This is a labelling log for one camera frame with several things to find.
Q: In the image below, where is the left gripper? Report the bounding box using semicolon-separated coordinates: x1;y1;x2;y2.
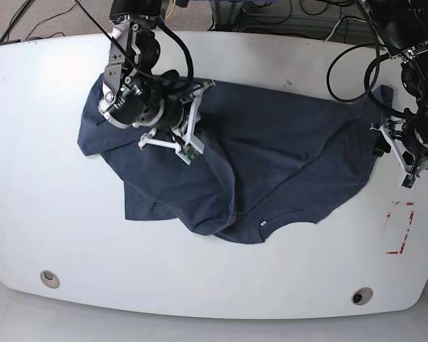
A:
388;120;428;157

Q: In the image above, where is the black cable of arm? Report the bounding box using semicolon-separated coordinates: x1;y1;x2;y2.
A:
153;17;195;86
326;42;414;125

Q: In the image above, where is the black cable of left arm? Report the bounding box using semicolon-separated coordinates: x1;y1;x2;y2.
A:
326;42;414;125

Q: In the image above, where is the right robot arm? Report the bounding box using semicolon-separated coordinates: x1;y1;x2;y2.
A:
98;1;195;133

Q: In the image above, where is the table cable grommet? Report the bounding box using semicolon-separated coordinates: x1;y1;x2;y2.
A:
352;287;374;306
40;270;60;289

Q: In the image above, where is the dark blue t-shirt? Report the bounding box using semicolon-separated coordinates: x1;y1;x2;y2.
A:
78;80;383;244

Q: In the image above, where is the right table cable grommet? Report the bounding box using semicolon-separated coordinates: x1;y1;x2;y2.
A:
352;287;374;306

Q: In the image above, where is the aluminium frame structure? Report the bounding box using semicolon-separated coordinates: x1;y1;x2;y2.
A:
208;0;372;43

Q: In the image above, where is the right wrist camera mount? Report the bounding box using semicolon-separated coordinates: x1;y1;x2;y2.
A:
138;79;215;165

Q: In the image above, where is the left table cable grommet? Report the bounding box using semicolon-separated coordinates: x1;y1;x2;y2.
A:
40;270;60;289

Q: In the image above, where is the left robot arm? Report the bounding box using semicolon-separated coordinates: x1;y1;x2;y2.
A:
358;1;428;164

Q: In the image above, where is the red tape rectangle marking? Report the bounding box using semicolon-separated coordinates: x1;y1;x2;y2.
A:
382;202;415;255

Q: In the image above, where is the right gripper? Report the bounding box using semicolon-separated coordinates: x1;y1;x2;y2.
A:
156;93;195;139

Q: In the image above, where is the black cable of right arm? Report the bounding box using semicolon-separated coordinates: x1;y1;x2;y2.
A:
153;17;195;86

